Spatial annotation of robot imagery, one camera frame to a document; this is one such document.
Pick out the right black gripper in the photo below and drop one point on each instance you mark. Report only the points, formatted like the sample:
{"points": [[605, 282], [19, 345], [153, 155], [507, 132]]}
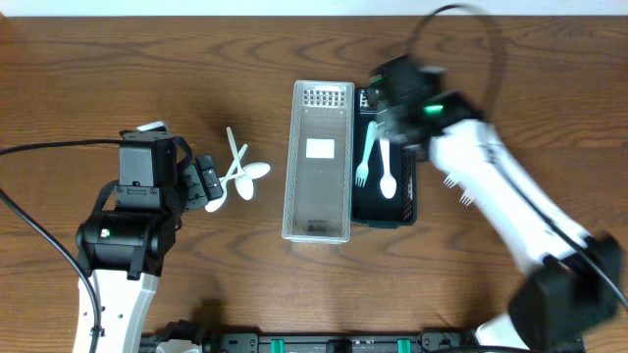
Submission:
{"points": [[385, 114]]}

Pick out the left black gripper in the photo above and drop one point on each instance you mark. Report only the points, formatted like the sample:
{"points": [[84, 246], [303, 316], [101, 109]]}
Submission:
{"points": [[194, 182]]}

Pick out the white spoon bowl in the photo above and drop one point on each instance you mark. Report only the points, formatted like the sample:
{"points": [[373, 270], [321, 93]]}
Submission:
{"points": [[216, 204], [257, 169]]}

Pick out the white plastic fork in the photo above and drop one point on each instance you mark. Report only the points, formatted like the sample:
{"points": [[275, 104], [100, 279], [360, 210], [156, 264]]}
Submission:
{"points": [[451, 180], [467, 197], [362, 170]]}

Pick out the white plastic spoon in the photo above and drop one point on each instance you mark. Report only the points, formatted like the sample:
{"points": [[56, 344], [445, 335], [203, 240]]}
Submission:
{"points": [[387, 181]]}

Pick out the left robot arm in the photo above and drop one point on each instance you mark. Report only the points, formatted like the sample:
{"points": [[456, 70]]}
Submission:
{"points": [[123, 243]]}

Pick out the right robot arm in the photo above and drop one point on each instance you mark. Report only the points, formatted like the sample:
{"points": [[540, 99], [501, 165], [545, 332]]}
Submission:
{"points": [[572, 279]]}

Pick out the black plastic mesh basket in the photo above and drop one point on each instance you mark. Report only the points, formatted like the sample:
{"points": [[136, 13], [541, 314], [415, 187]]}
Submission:
{"points": [[368, 205]]}

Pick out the clear plastic mesh basket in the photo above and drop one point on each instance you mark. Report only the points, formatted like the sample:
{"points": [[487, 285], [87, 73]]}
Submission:
{"points": [[319, 171]]}

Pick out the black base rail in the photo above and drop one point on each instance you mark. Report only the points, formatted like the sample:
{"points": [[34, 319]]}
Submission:
{"points": [[183, 336]]}

